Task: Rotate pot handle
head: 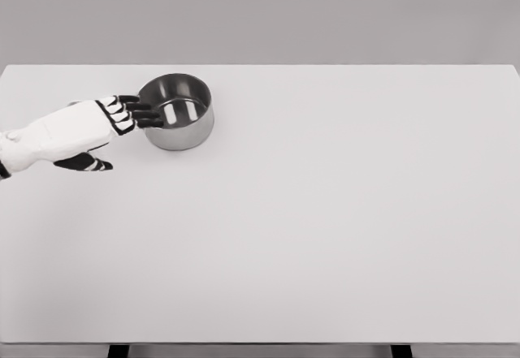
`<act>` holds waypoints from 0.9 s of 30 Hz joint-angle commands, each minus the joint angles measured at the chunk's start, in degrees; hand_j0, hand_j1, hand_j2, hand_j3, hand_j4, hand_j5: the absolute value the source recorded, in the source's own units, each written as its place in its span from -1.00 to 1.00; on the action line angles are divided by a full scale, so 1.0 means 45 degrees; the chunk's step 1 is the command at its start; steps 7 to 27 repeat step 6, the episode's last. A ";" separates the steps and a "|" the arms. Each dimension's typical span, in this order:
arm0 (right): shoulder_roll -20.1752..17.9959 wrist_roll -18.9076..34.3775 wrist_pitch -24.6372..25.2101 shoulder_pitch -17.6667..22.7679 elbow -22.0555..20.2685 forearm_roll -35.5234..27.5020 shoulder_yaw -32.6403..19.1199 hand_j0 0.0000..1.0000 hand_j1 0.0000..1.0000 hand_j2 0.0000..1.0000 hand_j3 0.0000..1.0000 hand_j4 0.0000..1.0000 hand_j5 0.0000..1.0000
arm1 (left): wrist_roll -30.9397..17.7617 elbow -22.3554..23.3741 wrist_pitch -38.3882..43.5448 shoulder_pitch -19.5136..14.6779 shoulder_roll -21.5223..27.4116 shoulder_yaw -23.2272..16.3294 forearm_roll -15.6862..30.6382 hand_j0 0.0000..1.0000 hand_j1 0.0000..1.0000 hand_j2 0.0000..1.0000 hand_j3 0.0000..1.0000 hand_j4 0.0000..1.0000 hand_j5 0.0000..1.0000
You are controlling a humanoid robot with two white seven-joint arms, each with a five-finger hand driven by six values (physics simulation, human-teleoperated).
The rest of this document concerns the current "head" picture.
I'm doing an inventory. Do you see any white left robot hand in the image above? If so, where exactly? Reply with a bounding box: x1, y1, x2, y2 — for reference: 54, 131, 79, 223
24, 94, 166, 172

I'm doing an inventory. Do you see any steel pot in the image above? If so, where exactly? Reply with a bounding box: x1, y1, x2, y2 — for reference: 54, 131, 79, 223
137, 73, 215, 152

